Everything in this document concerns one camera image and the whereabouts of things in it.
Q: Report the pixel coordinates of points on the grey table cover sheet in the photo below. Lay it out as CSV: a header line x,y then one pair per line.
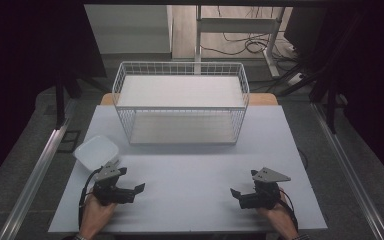
x,y
186,173

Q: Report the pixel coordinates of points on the black square floor frame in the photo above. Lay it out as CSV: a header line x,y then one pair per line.
x,y
69,141

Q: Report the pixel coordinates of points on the white power strip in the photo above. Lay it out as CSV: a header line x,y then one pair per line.
x,y
295,79

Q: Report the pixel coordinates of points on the wooden table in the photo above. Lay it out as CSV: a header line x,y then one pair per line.
x,y
263,99

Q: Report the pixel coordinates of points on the metal floor rail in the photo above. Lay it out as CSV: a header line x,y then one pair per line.
x,y
30,183
350,173

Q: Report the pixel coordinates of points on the person's right wristband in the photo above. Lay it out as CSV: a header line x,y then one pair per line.
x,y
301,237

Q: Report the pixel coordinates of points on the person's left wristband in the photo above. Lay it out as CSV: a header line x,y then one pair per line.
x,y
80,237

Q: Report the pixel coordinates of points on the white plastic container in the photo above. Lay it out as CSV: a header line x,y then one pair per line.
x,y
96,152

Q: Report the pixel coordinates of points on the person's wristband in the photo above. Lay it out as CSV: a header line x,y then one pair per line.
x,y
301,237
80,237

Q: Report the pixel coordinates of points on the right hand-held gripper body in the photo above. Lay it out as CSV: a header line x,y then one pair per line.
x,y
266,196

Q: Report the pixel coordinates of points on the person's right hand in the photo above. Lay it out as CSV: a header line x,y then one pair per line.
x,y
278,218

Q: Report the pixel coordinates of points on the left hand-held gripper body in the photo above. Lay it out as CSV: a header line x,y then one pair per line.
x,y
108,191

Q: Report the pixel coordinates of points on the white desk frame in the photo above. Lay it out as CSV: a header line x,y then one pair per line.
x,y
236,25

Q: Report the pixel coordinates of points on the person's left hand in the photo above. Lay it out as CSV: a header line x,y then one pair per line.
x,y
96,215

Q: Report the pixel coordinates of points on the dark curtain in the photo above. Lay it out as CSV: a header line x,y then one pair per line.
x,y
380,83
20,66

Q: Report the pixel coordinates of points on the black tripod stand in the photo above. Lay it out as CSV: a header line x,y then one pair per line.
x,y
330,93
60,96

